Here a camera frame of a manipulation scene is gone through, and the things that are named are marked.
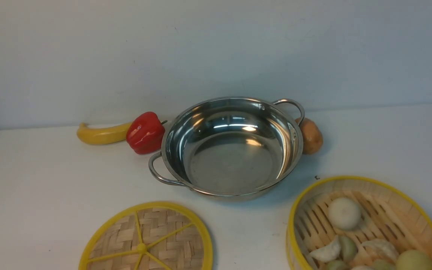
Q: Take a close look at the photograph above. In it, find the yellow rimmed woven steamer lid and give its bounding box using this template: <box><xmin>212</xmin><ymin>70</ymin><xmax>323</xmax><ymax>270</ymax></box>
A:
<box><xmin>78</xmin><ymin>201</ymin><xmax>214</xmax><ymax>270</ymax></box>

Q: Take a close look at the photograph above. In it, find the yellow rimmed bamboo steamer basket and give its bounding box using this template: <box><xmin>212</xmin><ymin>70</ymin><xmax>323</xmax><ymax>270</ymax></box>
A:
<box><xmin>286</xmin><ymin>175</ymin><xmax>432</xmax><ymax>270</ymax></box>

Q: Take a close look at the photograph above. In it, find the stainless steel pot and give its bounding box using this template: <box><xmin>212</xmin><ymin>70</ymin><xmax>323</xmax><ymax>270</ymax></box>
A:
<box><xmin>148</xmin><ymin>97</ymin><xmax>305</xmax><ymax>201</ymax></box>

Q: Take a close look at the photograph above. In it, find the red bell pepper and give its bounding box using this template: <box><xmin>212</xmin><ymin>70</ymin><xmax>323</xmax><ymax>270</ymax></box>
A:
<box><xmin>126</xmin><ymin>111</ymin><xmax>167</xmax><ymax>155</ymax></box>

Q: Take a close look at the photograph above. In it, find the brown potato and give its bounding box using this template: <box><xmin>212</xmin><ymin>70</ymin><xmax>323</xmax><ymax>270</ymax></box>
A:
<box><xmin>295</xmin><ymin>117</ymin><xmax>324</xmax><ymax>155</ymax></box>

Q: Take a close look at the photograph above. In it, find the yellow banana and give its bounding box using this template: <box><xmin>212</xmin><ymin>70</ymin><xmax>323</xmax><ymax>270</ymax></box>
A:
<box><xmin>76</xmin><ymin>122</ymin><xmax>131</xmax><ymax>145</ymax></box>

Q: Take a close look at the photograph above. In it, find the white dumpling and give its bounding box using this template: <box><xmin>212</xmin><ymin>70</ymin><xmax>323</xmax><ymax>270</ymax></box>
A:
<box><xmin>309</xmin><ymin>235</ymin><xmax>342</xmax><ymax>263</ymax></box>
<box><xmin>362</xmin><ymin>239</ymin><xmax>399</xmax><ymax>263</ymax></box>

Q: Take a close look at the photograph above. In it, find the green dumpling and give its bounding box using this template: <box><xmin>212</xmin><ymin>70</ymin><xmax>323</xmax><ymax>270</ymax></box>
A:
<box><xmin>324</xmin><ymin>260</ymin><xmax>351</xmax><ymax>270</ymax></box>
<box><xmin>338</xmin><ymin>235</ymin><xmax>358</xmax><ymax>263</ymax></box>

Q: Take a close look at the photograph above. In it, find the pale green round bun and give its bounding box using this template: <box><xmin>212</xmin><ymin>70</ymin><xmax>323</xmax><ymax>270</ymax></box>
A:
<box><xmin>396</xmin><ymin>249</ymin><xmax>432</xmax><ymax>270</ymax></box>

